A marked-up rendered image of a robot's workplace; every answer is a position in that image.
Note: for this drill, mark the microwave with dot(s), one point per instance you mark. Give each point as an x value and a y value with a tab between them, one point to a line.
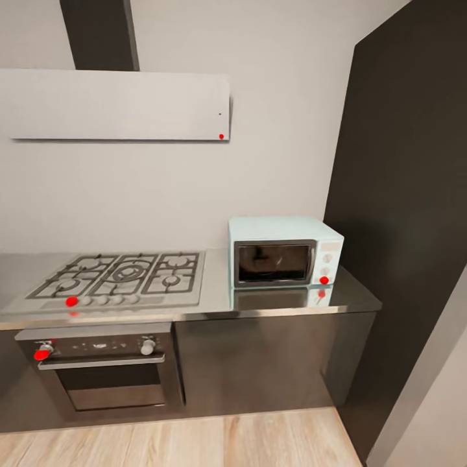
282	251

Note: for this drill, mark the fridge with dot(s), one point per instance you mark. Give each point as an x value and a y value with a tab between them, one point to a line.
398	195

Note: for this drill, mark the burner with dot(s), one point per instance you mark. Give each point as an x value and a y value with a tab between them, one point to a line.
116	281

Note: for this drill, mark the oven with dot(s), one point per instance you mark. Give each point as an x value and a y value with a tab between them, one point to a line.
109	371

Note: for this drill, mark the range hood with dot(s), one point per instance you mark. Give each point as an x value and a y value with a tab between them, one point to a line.
107	96

